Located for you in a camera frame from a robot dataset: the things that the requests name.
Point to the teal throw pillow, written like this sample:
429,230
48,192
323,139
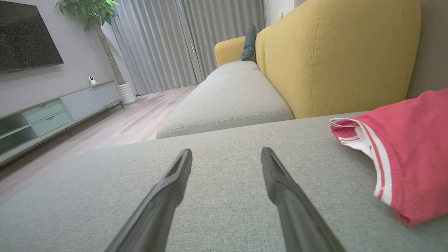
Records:
249,43

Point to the red Bulls 23 jersey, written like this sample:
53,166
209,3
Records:
416,157

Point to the yellow sofa armrest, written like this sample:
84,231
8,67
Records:
229,50

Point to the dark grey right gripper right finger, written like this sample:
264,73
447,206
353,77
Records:
297,217

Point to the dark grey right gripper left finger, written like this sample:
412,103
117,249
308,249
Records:
154,210

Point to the grey mint television cabinet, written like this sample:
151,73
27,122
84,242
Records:
52,113

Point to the black flat screen television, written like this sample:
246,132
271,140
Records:
24,38

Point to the grey sofa seat cushion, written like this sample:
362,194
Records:
227,101

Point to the yellow sofa backrest cushion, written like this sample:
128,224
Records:
339,59
260,52

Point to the grey pleated curtain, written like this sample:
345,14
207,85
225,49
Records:
168,42

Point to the yellow and grey sofa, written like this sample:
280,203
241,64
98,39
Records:
227,168

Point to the green potted tree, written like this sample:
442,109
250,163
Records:
89,15

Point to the white ribbed plant pot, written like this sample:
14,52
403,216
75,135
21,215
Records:
127,93

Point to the small white security camera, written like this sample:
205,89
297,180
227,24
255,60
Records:
92,80

